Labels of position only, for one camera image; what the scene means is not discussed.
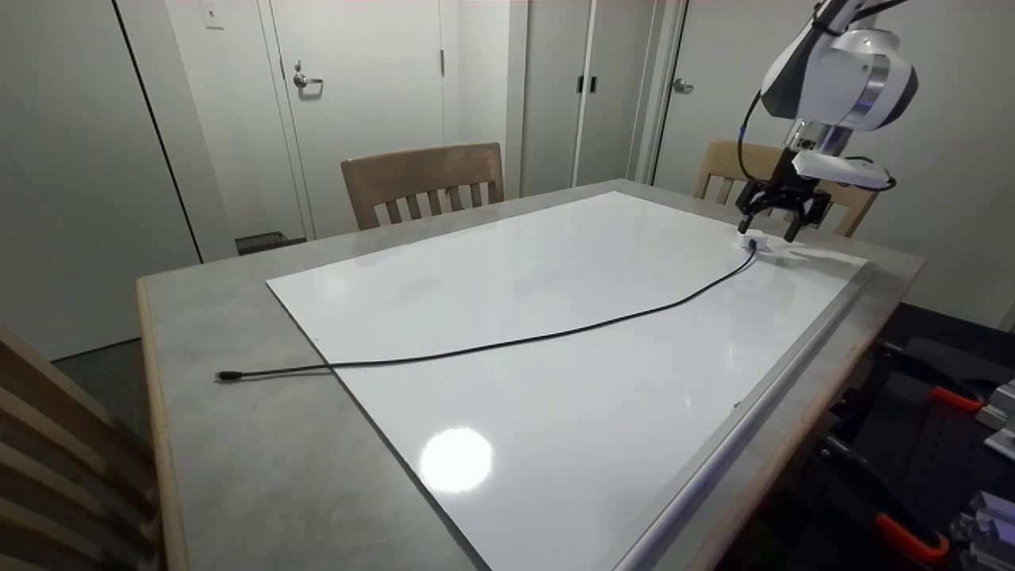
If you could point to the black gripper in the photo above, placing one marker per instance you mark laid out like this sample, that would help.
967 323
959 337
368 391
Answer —
785 188

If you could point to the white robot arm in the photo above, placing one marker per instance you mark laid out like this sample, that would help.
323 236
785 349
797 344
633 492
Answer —
835 78

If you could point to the wooden chair far right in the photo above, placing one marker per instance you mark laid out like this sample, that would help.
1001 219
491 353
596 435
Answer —
722 178

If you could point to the wooden chair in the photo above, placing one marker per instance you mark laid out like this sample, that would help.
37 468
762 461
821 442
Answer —
435 175
722 178
77 487

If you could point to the white board on table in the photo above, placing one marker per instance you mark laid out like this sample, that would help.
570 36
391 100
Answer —
558 378

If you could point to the wooden chair far left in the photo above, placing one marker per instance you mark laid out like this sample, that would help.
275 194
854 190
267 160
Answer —
435 175

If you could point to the wooden chair near left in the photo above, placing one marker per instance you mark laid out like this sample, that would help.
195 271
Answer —
77 487

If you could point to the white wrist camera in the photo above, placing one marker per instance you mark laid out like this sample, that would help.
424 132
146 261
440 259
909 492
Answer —
838 170

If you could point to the orange handled clamp far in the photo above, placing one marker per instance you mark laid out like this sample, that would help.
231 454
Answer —
943 387

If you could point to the orange handled clamp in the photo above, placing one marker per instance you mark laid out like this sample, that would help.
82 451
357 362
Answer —
892 517
943 387

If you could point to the orange handled clamp near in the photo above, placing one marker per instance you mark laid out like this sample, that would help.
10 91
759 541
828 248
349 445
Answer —
892 517

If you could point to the white door with handle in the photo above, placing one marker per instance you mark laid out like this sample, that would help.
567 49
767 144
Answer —
364 81

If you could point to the wall light switch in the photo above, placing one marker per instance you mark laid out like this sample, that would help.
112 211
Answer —
215 18

